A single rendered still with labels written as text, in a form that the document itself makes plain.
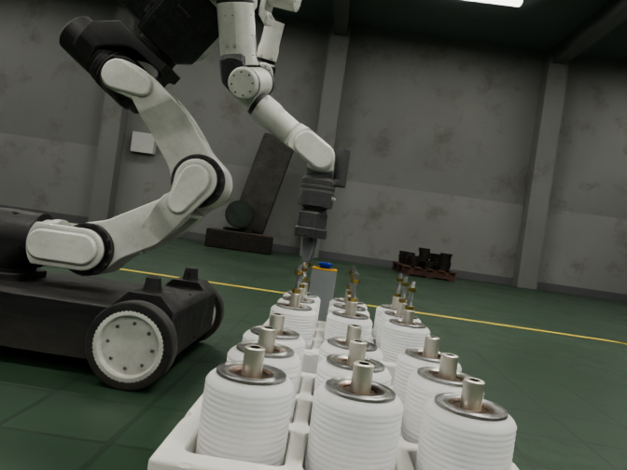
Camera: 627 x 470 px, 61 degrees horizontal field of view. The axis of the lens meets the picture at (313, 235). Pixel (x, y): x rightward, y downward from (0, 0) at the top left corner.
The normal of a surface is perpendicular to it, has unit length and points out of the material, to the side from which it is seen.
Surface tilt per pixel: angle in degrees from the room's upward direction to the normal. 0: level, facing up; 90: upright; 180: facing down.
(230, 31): 108
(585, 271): 90
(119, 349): 90
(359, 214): 90
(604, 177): 90
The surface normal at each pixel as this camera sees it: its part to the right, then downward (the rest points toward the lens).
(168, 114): 0.12, 0.39
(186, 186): -0.04, 0.00
